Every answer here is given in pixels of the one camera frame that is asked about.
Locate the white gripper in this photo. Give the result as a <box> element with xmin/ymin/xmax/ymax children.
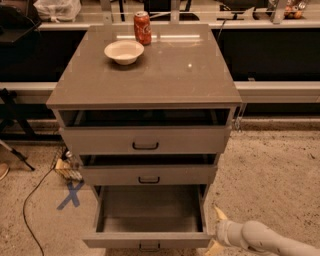
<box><xmin>205</xmin><ymin>205</ymin><xmax>232</xmax><ymax>256</ymax></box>

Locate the grey bottom drawer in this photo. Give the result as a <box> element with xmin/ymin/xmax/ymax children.
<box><xmin>83</xmin><ymin>185</ymin><xmax>211</xmax><ymax>251</ymax></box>

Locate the grey drawer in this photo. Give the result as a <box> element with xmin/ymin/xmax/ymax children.
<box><xmin>80</xmin><ymin>165</ymin><xmax>217</xmax><ymax>185</ymax></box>
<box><xmin>60</xmin><ymin>127</ymin><xmax>231</xmax><ymax>155</ymax></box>
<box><xmin>83</xmin><ymin>185</ymin><xmax>211</xmax><ymax>251</ymax></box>

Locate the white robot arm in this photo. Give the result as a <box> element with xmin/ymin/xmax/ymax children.
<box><xmin>205</xmin><ymin>206</ymin><xmax>320</xmax><ymax>256</ymax></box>

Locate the grey middle drawer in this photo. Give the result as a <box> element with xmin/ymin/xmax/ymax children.
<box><xmin>80</xmin><ymin>165</ymin><xmax>217</xmax><ymax>185</ymax></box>

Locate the grey drawer cabinet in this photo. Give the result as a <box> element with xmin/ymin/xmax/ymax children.
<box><xmin>46</xmin><ymin>23</ymin><xmax>243</xmax><ymax>201</ymax></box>

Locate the grey top drawer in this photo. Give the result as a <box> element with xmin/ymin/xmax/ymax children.
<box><xmin>60</xmin><ymin>127</ymin><xmax>231</xmax><ymax>155</ymax></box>

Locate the blue tape cross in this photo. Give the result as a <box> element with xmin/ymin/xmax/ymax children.
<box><xmin>57</xmin><ymin>181</ymin><xmax>84</xmax><ymax>210</ymax></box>

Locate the white bowl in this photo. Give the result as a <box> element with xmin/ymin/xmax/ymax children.
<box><xmin>104</xmin><ymin>40</ymin><xmax>144</xmax><ymax>65</ymax></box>

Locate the orange soda can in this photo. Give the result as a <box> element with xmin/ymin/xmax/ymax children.
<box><xmin>134</xmin><ymin>11</ymin><xmax>152</xmax><ymax>45</ymax></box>

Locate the tan shoe tip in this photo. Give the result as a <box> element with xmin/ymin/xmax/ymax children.
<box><xmin>0</xmin><ymin>163</ymin><xmax>9</xmax><ymax>181</ymax></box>

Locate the fruit bowl in background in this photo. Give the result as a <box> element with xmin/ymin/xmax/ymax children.
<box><xmin>284</xmin><ymin>0</ymin><xmax>307</xmax><ymax>19</ymax></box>

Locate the black tripod stand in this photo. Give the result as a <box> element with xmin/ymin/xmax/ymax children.
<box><xmin>0</xmin><ymin>88</ymin><xmax>36</xmax><ymax>172</ymax></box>

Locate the white plastic bag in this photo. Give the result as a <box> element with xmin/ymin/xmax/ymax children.
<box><xmin>34</xmin><ymin>0</ymin><xmax>81</xmax><ymax>23</ymax></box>

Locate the wire basket with items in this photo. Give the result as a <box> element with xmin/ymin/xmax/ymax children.
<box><xmin>52</xmin><ymin>146</ymin><xmax>83</xmax><ymax>181</ymax></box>

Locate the black floor cable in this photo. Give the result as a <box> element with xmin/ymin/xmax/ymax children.
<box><xmin>22</xmin><ymin>168</ymin><xmax>56</xmax><ymax>256</ymax></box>

